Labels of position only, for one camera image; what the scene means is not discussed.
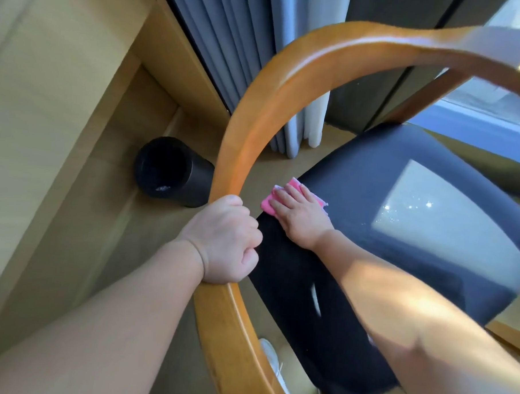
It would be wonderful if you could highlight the white shoe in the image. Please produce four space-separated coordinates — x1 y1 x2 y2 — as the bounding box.
257 338 297 394

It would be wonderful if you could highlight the wooden chair frame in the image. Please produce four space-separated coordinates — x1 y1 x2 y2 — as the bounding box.
188 14 520 394

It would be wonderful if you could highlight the person's right forearm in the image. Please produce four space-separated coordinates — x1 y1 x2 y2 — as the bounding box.
307 228 520 394

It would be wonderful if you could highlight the window with sill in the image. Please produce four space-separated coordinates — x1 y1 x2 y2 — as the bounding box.
405 0 520 169

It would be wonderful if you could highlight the light wooden desk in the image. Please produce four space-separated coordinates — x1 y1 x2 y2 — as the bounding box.
0 0 236 370

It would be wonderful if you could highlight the person's left hand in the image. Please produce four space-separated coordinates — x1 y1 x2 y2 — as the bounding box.
172 192 266 287

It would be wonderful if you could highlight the dark grey curtain panel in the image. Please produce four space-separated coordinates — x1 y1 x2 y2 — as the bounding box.
325 0 508 142

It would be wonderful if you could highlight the white sheer curtain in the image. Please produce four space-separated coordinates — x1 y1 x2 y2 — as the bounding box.
262 0 353 161

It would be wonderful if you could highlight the person's left forearm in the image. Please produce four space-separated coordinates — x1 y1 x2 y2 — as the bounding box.
0 231 208 394

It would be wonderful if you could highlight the person's right hand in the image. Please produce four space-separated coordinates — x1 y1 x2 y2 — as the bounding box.
267 182 337 252

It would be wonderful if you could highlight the grey pleated curtain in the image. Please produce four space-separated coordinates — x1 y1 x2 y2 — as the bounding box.
152 0 295 155

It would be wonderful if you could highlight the dark chair seat cushion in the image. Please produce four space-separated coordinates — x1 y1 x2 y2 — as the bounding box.
242 115 520 394

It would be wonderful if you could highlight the pink cleaning cloth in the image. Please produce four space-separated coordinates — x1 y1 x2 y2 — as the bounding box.
260 176 331 220

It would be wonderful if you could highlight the black round trash bin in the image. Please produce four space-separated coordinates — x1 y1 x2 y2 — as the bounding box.
133 135 217 210

